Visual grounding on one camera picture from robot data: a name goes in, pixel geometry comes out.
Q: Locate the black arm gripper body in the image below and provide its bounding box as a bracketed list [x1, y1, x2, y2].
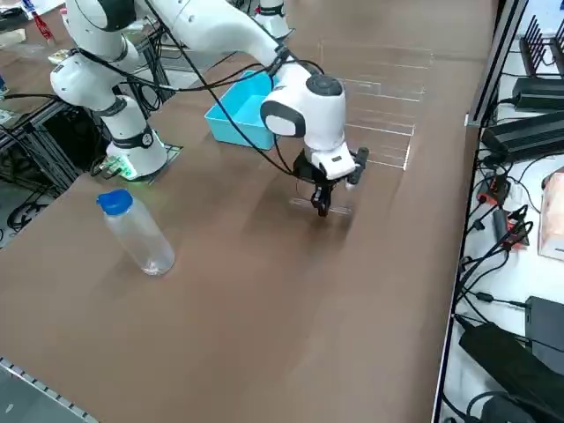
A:
[293, 149, 330, 189]

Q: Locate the clear acrylic stepped rack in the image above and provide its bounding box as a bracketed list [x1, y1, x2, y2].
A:
[315, 41, 435, 172]

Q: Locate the blue plastic bin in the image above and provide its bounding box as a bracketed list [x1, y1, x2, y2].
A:
[204, 69, 277, 149]

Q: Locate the orange and black plug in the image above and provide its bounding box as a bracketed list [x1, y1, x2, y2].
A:
[505, 210, 535, 250]
[479, 174, 513, 205]

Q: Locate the clear bottle with blue cap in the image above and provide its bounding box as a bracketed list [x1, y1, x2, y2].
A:
[96, 189, 176, 278]

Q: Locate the black power adapter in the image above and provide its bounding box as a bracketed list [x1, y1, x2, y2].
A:
[458, 322, 564, 418]
[525, 295, 564, 356]
[512, 76, 564, 112]
[481, 110, 564, 163]

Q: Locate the pink tissue box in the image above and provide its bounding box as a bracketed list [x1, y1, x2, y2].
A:
[538, 170, 564, 262]

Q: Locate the black router with antennas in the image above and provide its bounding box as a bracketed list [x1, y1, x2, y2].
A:
[518, 14, 564, 68]

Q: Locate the red bottle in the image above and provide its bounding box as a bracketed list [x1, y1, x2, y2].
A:
[29, 9, 57, 46]

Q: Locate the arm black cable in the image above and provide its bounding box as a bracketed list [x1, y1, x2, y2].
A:
[77, 0, 328, 180]

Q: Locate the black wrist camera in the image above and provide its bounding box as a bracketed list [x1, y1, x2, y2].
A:
[345, 147, 371, 191]

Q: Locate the black aluminium frame post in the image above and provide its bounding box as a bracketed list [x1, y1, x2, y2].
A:
[464, 0, 531, 129]

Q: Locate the black metal frame rack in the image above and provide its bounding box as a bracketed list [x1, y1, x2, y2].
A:
[0, 93, 92, 197]

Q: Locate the silver slotted aluminium rail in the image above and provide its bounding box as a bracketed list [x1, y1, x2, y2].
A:
[0, 354, 100, 423]

